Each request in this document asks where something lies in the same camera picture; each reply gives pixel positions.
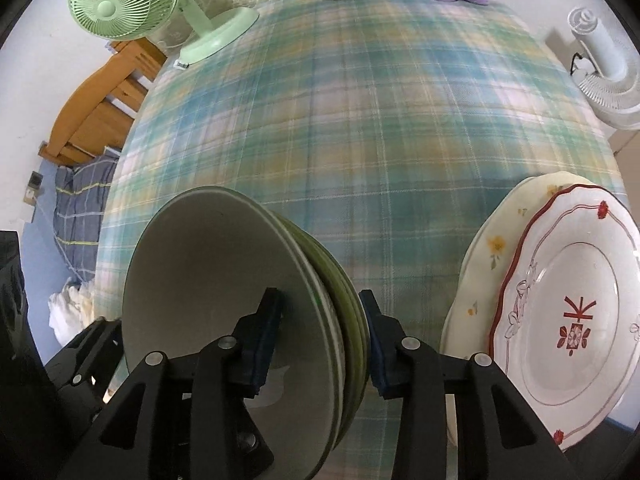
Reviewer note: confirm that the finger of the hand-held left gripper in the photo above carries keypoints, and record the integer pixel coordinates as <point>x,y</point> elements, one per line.
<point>85,360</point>

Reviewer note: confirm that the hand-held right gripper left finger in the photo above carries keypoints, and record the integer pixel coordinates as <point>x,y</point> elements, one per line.
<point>262,345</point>

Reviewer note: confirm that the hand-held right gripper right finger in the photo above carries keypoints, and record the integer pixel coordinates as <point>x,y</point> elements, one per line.
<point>377,340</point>

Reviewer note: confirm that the round yellow flower plate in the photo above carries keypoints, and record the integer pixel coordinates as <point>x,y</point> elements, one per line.
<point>480,270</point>

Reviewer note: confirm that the white plate with red pattern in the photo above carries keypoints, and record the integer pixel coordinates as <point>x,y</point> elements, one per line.
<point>575,320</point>

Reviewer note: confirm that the white frilly cloth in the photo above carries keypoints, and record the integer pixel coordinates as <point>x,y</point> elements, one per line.
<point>72,310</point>

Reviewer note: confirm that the blue plaid pillow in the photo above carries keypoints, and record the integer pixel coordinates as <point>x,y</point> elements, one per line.
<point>80,210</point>

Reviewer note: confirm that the plaid tablecloth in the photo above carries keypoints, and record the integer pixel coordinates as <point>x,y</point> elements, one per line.
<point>375,125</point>

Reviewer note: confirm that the wooden chair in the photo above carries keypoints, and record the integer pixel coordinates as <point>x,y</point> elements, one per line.
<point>95,110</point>

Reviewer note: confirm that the beige door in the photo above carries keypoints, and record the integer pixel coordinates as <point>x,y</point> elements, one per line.
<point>627,142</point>

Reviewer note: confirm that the white floor fan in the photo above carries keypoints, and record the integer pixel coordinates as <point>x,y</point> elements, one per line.
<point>607,75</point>

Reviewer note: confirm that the green desk fan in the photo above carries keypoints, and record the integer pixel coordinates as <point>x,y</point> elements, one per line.
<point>125,0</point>

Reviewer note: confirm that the wall socket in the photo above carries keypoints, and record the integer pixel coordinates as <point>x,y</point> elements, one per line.
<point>34,187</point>

